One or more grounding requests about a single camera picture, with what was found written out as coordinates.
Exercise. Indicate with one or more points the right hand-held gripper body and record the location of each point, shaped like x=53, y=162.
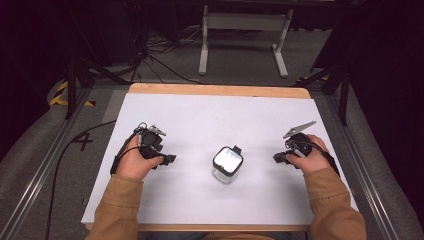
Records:
x=300, y=143

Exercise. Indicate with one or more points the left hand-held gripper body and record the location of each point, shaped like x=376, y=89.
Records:
x=150, y=140

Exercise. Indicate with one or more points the person's right hand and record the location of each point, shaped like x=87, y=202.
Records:
x=315, y=161

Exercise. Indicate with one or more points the person's left hand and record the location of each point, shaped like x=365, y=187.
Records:
x=133, y=163

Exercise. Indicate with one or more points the clear square jar black lid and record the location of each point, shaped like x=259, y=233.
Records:
x=227, y=163

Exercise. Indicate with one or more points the white table cover sheet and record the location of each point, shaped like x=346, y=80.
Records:
x=213, y=120

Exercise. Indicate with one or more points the black tripod stand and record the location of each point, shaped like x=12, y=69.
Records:
x=343, y=90
x=71, y=86

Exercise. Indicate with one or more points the yellow black hazard tape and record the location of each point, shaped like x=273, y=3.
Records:
x=58, y=98

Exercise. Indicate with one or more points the aluminium floor rail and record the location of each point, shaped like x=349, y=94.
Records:
x=40, y=176
x=366, y=166

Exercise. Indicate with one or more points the white metal stand frame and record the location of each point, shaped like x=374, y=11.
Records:
x=245, y=21

